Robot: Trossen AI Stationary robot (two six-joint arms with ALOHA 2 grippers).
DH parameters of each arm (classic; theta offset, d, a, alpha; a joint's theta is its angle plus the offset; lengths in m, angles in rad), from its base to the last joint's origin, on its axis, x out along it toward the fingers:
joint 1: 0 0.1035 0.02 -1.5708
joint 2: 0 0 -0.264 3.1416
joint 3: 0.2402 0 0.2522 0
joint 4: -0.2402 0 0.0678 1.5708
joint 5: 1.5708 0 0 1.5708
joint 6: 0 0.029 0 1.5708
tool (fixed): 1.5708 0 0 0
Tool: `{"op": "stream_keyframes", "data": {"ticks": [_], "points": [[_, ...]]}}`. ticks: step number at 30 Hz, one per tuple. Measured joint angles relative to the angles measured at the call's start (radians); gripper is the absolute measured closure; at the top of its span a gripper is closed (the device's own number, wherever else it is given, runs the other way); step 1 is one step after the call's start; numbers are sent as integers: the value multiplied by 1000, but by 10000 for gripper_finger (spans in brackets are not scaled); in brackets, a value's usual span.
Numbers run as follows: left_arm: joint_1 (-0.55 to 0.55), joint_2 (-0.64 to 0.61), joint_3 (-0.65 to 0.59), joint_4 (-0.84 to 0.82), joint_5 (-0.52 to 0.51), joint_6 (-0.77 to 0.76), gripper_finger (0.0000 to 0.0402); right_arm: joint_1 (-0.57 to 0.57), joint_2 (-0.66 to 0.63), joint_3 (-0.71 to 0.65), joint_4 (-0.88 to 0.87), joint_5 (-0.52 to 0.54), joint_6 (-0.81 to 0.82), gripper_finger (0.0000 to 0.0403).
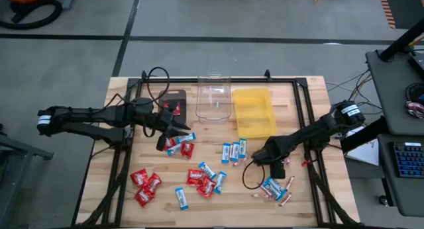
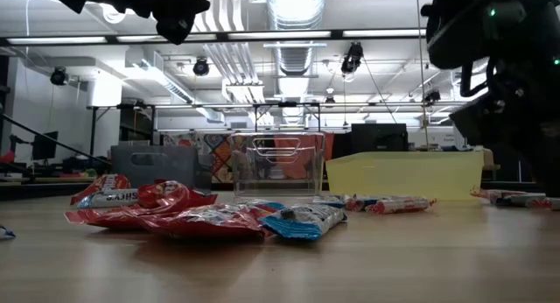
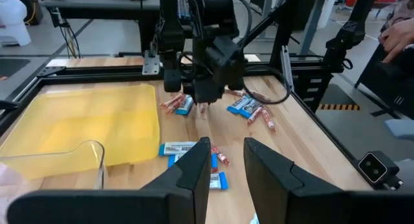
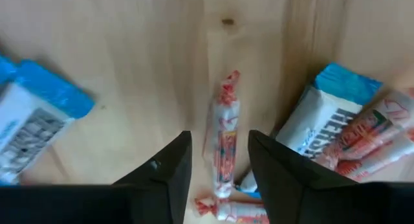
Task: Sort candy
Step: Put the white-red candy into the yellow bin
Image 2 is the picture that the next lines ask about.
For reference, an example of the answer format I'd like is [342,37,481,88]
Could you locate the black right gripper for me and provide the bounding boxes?
[449,39,560,198]

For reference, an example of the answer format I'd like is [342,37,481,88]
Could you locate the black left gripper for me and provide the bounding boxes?
[87,0,211,46]

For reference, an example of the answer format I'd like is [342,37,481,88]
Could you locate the orange white candy roll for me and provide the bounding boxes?
[345,196,382,212]
[527,197,560,211]

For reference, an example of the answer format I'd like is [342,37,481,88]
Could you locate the small packets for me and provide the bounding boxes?
[366,197,438,215]

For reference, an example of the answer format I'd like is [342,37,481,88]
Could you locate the cardboard box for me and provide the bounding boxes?
[482,147,502,171]

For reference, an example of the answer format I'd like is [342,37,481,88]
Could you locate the ceiling light strip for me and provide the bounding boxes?
[6,35,109,45]
[227,30,333,40]
[342,29,426,38]

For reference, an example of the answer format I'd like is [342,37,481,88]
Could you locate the yellow plastic bin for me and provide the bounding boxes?
[325,151,486,202]

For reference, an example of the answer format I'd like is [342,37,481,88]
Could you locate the large black monitor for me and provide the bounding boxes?
[350,123,410,154]

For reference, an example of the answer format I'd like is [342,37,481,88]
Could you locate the colourful patterned quilt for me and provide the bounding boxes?
[161,131,233,185]

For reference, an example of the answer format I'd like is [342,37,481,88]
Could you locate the dark grey plastic bin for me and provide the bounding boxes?
[109,144,214,191]

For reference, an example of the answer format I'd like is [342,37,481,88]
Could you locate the black overhead beam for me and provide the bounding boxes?
[0,28,428,47]

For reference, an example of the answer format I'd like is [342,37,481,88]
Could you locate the small computer monitor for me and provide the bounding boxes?
[31,130,60,161]

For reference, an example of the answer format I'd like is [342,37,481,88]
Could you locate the orange cloth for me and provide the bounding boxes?
[273,133,337,180]

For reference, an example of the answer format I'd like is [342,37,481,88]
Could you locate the clear plastic bin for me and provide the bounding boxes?
[229,130,326,198]

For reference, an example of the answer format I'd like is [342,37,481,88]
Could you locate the black background table frame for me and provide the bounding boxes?
[86,101,465,158]

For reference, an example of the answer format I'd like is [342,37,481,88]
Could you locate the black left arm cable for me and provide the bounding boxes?
[0,112,111,166]

